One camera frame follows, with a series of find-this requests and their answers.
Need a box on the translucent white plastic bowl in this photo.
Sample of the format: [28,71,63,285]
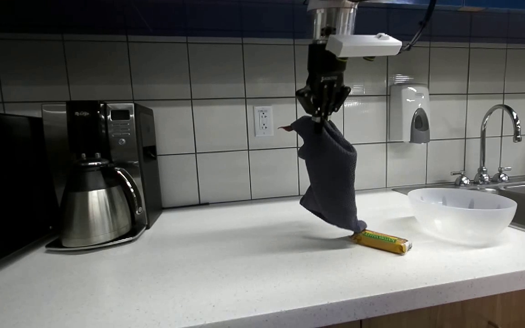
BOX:
[407,187,518,246]

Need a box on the yellow snack bar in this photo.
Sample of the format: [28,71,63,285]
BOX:
[350,230,413,255]

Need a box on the chrome tap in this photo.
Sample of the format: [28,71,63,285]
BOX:
[450,104,523,187]

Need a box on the black and steel coffee maker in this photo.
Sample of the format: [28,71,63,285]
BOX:
[41,101,163,251]

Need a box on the black microwave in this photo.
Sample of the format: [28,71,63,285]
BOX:
[0,109,59,270]

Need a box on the grey hand towel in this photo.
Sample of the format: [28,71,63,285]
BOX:
[278,115,368,234]

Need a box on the white wall soap dispenser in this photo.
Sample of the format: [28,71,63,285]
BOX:
[388,84,431,144]

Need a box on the white wall socket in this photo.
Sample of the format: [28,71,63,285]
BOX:
[253,106,274,138]

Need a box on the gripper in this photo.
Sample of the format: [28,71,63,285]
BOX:
[295,43,352,133]

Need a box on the steel coffee carafe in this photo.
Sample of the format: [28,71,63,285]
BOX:
[58,153,148,249]

